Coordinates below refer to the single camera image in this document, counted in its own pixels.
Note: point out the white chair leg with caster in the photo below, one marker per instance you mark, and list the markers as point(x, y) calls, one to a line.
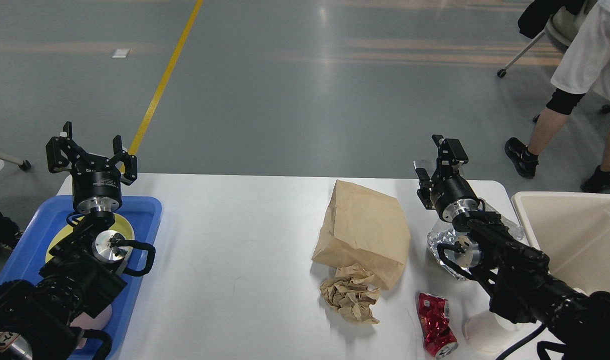
point(23, 164)

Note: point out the white office chair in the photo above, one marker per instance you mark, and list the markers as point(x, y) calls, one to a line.
point(550, 30)

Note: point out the white paper cup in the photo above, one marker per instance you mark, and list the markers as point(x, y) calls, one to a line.
point(484, 334)

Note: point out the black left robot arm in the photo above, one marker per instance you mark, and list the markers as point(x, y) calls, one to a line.
point(84, 272)

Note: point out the crumpled brown paper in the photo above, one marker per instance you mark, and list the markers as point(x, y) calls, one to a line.
point(351, 292)

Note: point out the brown paper bag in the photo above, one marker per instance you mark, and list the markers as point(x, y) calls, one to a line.
point(364, 227)

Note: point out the crushed red can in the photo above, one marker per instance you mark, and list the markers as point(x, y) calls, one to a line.
point(434, 313)

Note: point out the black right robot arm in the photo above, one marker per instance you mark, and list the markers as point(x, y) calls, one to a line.
point(514, 275)

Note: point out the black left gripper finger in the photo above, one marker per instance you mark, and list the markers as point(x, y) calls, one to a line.
point(122, 165)
point(65, 155)

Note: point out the pink mug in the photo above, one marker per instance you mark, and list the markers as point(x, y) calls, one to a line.
point(86, 322)

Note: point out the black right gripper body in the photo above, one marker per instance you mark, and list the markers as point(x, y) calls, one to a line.
point(450, 197)

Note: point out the person in black shorts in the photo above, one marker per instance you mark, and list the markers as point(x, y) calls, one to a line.
point(551, 119)

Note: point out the yellow round plate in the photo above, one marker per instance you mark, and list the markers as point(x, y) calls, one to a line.
point(121, 225)

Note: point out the blue plastic tray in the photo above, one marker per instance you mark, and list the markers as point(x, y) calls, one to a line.
point(142, 212)

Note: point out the beige plastic bin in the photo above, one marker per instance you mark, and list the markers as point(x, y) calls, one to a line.
point(573, 229)

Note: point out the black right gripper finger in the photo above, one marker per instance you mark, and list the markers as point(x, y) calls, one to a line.
point(425, 186)
point(450, 159)

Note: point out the crumpled aluminium foil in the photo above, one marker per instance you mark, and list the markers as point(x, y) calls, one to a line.
point(442, 240)

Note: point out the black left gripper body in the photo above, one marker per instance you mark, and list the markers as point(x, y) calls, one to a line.
point(96, 191)

